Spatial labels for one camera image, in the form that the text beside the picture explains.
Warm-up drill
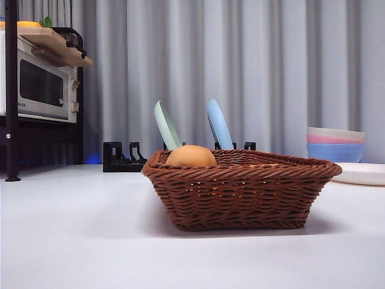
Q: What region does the brown potato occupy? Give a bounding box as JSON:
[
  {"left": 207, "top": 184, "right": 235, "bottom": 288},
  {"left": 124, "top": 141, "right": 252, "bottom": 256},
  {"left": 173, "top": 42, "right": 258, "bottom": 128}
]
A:
[{"left": 165, "top": 144, "right": 218, "bottom": 167}]

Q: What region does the brown wicker basket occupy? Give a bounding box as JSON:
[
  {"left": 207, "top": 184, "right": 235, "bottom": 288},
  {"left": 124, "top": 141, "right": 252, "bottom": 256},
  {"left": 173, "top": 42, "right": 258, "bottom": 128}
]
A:
[{"left": 140, "top": 149, "right": 343, "bottom": 232}]

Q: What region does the pale green plate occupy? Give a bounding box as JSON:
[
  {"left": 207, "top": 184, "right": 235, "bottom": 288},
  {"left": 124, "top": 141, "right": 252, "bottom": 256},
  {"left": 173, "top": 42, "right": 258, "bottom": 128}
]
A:
[{"left": 153, "top": 100, "right": 182, "bottom": 151}]

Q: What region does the light blue plate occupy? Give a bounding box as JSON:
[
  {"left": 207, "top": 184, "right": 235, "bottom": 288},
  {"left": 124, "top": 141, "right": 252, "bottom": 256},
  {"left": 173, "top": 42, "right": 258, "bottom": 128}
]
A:
[{"left": 206, "top": 98, "right": 235, "bottom": 151}]

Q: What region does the black dish rack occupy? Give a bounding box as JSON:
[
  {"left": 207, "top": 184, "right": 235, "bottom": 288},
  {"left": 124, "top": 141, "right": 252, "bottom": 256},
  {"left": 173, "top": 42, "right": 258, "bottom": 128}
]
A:
[{"left": 102, "top": 140, "right": 257, "bottom": 173}]

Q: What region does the grey curtain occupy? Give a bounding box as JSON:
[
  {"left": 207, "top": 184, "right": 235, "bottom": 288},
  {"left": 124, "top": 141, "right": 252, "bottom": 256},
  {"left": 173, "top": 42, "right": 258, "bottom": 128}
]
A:
[{"left": 17, "top": 0, "right": 385, "bottom": 166}]

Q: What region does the pink bowl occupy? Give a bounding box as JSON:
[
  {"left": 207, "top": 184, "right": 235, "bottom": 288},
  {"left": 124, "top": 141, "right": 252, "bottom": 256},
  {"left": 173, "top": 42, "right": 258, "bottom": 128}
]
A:
[{"left": 306, "top": 134, "right": 367, "bottom": 145}]

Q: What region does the blue bowl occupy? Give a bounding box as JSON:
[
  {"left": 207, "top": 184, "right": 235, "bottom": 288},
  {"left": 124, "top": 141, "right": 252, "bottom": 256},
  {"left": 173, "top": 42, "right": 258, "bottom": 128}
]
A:
[{"left": 306, "top": 142, "right": 365, "bottom": 164}]

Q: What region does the white bowl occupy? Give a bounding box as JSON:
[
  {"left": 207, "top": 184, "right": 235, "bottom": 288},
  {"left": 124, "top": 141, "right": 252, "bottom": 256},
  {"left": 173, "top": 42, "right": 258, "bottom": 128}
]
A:
[{"left": 307, "top": 126, "right": 366, "bottom": 141}]

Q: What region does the wooden cutting board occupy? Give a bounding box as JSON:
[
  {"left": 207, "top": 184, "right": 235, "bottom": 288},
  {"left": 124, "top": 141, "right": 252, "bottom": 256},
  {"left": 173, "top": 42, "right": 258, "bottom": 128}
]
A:
[{"left": 17, "top": 27, "right": 94, "bottom": 67}]

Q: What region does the cream toaster oven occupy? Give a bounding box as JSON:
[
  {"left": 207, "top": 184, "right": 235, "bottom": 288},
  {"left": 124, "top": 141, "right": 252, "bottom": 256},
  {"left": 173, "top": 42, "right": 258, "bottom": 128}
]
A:
[{"left": 0, "top": 30, "right": 81, "bottom": 124}]

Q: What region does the white flat plate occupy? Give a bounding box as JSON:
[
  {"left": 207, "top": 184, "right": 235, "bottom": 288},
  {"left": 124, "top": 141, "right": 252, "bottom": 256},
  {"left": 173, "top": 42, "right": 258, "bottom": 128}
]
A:
[{"left": 330, "top": 161, "right": 385, "bottom": 186}]

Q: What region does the yellow toy food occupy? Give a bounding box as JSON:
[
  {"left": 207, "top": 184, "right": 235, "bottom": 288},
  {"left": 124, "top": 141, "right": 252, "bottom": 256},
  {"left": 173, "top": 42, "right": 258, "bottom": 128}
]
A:
[{"left": 17, "top": 20, "right": 42, "bottom": 29}]

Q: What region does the black metal shelf frame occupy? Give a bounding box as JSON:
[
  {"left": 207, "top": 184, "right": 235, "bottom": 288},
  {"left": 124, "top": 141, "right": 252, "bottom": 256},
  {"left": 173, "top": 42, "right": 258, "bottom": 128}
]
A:
[{"left": 0, "top": 0, "right": 85, "bottom": 182}]

